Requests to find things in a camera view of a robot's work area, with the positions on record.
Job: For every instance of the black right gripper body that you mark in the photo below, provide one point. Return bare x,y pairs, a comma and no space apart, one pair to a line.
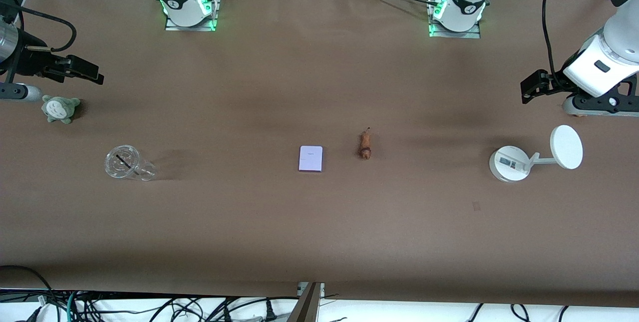
31,61

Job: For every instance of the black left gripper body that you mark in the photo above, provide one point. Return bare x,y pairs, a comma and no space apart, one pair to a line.
557,82

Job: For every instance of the grey green totoro plush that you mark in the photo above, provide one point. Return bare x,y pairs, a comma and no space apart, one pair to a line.
60,109

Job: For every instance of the white round desk lamp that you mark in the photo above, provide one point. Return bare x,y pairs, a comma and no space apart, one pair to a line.
509,163

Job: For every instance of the thin black straw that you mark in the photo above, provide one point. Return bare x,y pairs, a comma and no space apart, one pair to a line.
123,160

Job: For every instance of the clear plastic cup with lid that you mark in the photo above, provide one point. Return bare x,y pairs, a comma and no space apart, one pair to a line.
131,164

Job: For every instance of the brown table cover sheet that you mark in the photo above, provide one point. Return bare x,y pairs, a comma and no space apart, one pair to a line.
319,87

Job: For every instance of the black power plug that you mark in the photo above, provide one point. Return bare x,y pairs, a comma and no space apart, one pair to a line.
270,312

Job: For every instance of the right arm wrist camera bar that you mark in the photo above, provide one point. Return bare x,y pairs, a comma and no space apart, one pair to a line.
17,92

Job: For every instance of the arm wrist camera bar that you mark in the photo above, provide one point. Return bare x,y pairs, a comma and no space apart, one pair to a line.
17,92
594,105

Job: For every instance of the left arm wrist camera bar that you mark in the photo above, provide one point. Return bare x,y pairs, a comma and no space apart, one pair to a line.
594,105

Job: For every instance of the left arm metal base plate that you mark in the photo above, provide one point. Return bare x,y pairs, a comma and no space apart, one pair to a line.
472,35

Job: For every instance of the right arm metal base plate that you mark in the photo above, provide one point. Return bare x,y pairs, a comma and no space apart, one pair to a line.
172,26

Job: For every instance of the aluminium camera post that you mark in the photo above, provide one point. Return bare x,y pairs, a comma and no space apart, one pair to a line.
307,304

